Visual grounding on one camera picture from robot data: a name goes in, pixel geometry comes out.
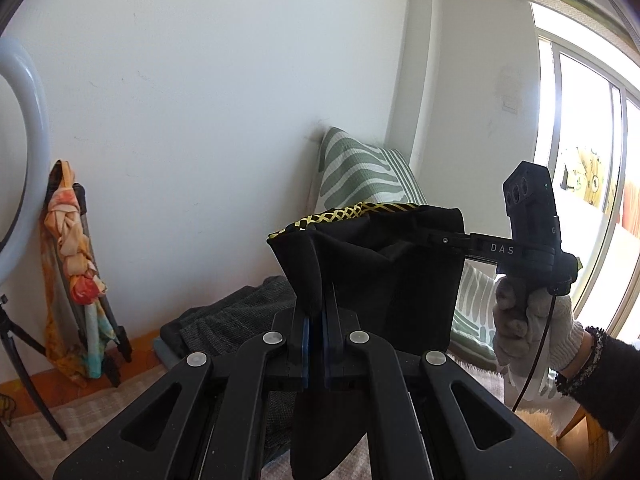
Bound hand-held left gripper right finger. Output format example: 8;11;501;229
322;305;581;480

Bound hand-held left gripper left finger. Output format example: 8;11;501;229
52;310;313;480

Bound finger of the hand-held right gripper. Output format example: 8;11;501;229
412;225;476;252

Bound black pants with yellow pattern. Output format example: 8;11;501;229
266;201;466;480

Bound person's right forearm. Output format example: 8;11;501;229
555;327;640;441

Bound folded dark grey pants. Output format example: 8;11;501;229
161;310;201;356

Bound person's right hand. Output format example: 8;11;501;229
492;275;586;411

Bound green striped white pillow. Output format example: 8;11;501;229
312;127;428;216
450;262;503;368

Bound window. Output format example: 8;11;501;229
530;2;640;341

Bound folded blue jeans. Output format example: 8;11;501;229
152;337;175;367

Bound folded silver black tripod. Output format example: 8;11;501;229
70;184;133;388

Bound pink checked blanket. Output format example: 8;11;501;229
10;350;556;480

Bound colourful orange scarf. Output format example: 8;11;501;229
41;160;123;388

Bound small black tripod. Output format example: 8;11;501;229
0;292;68;441

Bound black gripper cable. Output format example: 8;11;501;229
510;280;573;413

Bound white ring light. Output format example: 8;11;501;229
0;37;51;261

